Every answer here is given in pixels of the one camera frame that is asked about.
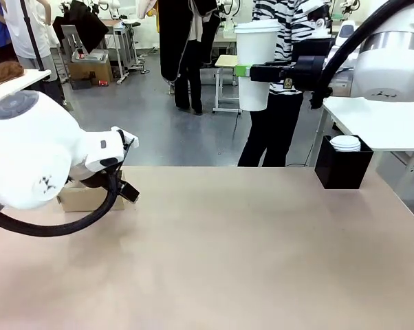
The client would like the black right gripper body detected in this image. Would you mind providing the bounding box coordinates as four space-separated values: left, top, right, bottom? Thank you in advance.
292 54 333 93

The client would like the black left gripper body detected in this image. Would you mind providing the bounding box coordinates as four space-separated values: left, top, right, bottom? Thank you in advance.
67 170 109 189

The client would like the white paper cup with lid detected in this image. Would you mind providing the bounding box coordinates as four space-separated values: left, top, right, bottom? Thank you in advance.
233 19 283 113

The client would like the brown cardboard drink carrier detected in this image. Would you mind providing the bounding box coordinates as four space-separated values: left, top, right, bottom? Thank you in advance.
56 170 127 212

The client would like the stack of white cup lids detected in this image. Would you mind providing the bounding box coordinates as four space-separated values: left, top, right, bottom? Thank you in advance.
329 135 362 153

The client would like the small wooden top side table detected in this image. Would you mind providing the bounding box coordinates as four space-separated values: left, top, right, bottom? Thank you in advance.
212 54 243 115

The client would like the person in zebra hoodie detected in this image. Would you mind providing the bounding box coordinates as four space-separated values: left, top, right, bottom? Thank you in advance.
237 0 333 168

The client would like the large white table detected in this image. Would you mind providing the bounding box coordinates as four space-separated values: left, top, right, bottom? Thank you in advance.
322 96 414 153

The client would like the bystander in black clothes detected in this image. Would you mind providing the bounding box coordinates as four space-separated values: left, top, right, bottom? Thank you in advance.
157 0 222 116

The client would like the black square lid holder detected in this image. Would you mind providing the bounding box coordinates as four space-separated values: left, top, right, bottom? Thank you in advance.
314 135 375 190

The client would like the brown cardboard box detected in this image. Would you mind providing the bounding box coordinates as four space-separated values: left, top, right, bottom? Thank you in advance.
68 60 114 91

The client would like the white table with brown fur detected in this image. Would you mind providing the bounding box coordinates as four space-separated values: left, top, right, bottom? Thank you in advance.
0 68 53 111

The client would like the grey lidded plastic bin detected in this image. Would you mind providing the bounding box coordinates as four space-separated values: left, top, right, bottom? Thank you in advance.
71 49 109 65

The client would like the brown furry cloth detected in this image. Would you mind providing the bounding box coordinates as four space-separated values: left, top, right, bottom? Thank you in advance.
0 61 25 89

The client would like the black stand pole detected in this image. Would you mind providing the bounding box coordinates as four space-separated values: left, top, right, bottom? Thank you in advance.
19 0 47 72

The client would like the black hanging cloth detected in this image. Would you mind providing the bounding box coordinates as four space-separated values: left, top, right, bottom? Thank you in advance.
52 0 110 56

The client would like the bystander in white shirt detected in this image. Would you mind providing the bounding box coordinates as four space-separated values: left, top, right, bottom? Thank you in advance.
3 0 69 113

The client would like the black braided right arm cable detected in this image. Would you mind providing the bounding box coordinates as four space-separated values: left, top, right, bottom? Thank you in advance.
309 0 411 110

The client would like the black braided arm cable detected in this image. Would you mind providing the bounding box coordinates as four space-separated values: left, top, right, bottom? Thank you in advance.
309 0 411 110
0 130 131 238

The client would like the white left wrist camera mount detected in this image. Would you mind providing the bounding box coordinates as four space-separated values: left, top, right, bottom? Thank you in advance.
111 126 140 151

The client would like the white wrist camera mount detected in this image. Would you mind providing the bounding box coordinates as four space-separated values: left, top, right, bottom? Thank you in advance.
305 6 333 38
111 126 140 151

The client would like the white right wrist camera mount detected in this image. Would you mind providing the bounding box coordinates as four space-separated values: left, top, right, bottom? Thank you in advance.
305 6 333 38

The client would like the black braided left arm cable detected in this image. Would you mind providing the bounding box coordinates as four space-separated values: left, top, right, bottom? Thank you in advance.
0 130 131 238

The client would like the grey metal chair frame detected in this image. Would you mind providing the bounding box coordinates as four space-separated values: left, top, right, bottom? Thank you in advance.
59 25 88 85

